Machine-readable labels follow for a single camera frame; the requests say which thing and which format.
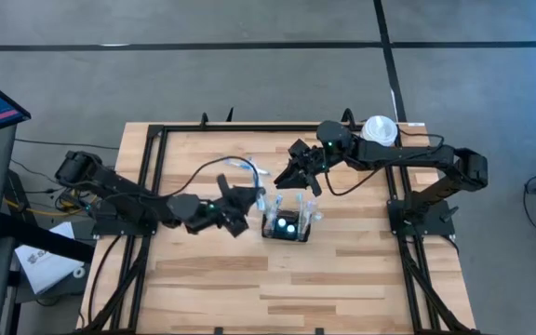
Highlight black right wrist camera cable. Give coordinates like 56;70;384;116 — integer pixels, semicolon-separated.
324;167;383;197

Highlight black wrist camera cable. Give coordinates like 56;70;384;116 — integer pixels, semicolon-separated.
174;155;262;201
324;167;383;197

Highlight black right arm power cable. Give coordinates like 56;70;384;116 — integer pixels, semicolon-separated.
397;131;446;150

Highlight thin black floor cable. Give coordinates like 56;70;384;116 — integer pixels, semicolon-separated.
14;138;120;151

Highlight blue toothbrush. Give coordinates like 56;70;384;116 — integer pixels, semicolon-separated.
223;156;272;177
271;194;285;232

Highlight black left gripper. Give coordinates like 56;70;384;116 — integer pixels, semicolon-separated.
186;174;266;239

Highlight black aluminium table frame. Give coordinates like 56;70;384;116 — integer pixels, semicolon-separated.
77;107;481;335

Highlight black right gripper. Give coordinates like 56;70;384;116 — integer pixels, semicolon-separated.
274;138;329;196

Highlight yellow blue wipes canister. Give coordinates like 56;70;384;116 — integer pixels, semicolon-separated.
359;114;399;146

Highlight black wire organizer basket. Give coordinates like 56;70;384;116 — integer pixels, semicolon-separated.
261;209;312;242

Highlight yellow cable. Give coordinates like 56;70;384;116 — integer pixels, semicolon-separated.
2;167;100;218

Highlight white box on floor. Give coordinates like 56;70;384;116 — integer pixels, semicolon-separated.
15;221;86;295

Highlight black left wrist camera cable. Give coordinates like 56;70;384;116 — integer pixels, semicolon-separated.
174;155;262;201

